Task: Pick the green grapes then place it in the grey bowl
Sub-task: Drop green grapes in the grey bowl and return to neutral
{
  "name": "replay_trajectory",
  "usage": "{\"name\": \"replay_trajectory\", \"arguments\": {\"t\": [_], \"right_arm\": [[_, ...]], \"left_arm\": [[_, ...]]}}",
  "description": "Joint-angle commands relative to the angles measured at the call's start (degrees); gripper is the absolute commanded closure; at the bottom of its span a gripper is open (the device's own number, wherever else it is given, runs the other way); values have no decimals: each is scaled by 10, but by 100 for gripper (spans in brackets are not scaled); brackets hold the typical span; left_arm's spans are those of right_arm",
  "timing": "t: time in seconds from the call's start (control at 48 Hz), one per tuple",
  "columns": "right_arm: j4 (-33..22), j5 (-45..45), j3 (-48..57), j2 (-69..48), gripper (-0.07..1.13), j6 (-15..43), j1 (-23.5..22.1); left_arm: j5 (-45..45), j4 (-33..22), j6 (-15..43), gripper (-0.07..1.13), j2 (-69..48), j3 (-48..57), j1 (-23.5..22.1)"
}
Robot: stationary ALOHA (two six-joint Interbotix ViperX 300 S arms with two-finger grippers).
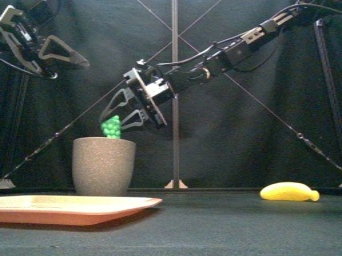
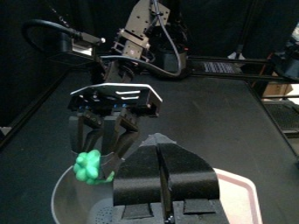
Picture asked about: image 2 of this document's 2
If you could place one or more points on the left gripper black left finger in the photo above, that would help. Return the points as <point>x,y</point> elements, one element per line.
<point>137,175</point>

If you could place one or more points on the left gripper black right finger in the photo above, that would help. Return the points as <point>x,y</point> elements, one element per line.
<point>191,178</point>

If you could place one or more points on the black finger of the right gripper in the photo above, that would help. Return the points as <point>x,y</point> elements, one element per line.
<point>88,128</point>
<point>124,134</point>

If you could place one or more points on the green toy grapes bunch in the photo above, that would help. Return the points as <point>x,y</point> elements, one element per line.
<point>88,167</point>

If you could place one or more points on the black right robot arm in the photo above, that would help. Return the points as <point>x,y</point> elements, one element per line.
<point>141,32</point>

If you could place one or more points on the grey bowl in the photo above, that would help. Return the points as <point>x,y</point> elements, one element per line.
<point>73,201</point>

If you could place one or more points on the pink plate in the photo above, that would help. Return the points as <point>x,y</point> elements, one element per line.
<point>240,198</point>

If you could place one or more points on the black mesh panel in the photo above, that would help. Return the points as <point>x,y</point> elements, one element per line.
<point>219,67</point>

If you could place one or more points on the brown cardboard box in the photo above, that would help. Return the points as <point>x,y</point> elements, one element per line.
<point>276,89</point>

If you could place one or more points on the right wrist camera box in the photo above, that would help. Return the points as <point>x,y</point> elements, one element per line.
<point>76,48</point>

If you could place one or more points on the black metal frame rail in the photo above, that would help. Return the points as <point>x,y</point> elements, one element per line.
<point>229,76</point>

